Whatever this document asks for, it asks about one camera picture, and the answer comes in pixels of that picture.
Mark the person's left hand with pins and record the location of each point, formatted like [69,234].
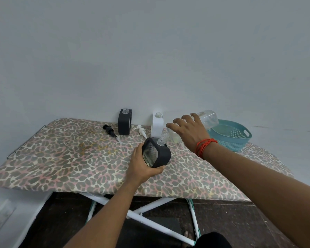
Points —
[137,167]

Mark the person's right hand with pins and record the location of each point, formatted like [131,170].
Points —
[192,134]

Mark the person's left thumb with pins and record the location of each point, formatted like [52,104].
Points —
[156,170]

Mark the person's right little finger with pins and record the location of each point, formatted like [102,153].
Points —
[197,118]

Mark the person's right middle finger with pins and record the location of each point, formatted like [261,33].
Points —
[178,121]

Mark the clear plastic refill bottle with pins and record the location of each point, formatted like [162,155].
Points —
[209,118]

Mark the black square dispenser bottle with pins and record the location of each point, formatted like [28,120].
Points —
[161,156]
[124,125]

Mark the person's right forearm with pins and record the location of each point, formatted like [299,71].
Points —
[263,188]

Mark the person's left forearm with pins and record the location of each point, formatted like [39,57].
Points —
[108,216]

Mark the white square dispenser bottle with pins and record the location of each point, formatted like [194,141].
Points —
[156,127]

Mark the teal plastic basket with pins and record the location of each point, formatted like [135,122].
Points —
[230,138]

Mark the white pump head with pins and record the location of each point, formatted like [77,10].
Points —
[141,131]

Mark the white ironing board legs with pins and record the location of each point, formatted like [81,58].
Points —
[155,223]

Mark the black pump head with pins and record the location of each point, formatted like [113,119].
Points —
[109,130]

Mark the person's foot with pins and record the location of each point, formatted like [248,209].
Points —
[186,235]

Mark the leopard print ironing board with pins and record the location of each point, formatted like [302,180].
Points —
[75,157]

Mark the person's black trousers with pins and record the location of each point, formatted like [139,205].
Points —
[213,241]

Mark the white wall socket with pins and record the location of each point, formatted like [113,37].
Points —
[0,219]

